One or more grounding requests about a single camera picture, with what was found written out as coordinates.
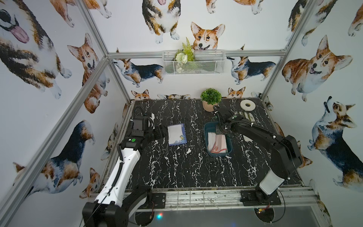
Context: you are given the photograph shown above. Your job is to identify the blue bordered stationery paper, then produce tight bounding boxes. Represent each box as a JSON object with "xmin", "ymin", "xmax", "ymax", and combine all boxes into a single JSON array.
[{"xmin": 167, "ymin": 124, "xmax": 187, "ymax": 146}]

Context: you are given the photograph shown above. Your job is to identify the teal plastic storage box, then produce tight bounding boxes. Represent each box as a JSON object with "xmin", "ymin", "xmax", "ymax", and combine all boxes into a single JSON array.
[{"xmin": 204, "ymin": 122, "xmax": 233, "ymax": 157}]

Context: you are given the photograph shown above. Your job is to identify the red bordered stationery paper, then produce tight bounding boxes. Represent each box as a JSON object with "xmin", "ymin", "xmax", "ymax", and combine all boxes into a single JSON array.
[{"xmin": 208, "ymin": 132, "xmax": 228, "ymax": 154}]

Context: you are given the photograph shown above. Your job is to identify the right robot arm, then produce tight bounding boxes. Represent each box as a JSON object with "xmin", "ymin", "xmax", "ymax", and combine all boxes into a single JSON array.
[{"xmin": 213, "ymin": 106, "xmax": 303, "ymax": 203}]

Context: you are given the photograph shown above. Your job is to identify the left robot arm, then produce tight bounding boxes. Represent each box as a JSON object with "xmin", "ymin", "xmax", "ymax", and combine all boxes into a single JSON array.
[{"xmin": 82, "ymin": 111, "xmax": 168, "ymax": 227}]

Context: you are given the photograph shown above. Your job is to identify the beige ribbed plant pot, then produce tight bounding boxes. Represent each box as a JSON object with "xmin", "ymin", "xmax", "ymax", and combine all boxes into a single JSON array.
[{"xmin": 202, "ymin": 100, "xmax": 218, "ymax": 112}]

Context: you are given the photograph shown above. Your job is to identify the green artificial potted plant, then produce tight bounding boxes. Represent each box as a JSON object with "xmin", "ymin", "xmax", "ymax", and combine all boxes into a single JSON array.
[{"xmin": 200, "ymin": 88, "xmax": 222, "ymax": 105}]

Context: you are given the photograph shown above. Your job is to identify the white tape roll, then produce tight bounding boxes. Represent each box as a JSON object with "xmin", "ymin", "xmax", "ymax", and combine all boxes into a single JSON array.
[{"xmin": 240, "ymin": 99, "xmax": 256, "ymax": 111}]

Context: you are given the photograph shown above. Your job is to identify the artificial fern with flower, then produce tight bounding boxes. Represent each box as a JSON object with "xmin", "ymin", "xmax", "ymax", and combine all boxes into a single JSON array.
[{"xmin": 173, "ymin": 38, "xmax": 195, "ymax": 74}]

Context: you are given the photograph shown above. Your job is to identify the white wire wall basket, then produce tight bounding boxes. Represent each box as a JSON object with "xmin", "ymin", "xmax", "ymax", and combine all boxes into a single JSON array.
[{"xmin": 162, "ymin": 50, "xmax": 226, "ymax": 75}]

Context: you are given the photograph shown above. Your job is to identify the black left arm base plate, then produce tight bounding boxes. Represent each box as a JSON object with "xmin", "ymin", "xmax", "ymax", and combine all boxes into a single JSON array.
[{"xmin": 146, "ymin": 193, "xmax": 166, "ymax": 210}]

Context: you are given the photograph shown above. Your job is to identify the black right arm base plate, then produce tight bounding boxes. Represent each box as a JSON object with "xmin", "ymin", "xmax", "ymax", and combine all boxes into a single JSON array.
[{"xmin": 240, "ymin": 190, "xmax": 282, "ymax": 206}]

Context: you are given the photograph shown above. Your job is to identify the aluminium frame post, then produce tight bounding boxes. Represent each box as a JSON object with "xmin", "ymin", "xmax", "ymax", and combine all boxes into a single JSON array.
[{"xmin": 74, "ymin": 0, "xmax": 131, "ymax": 103}]

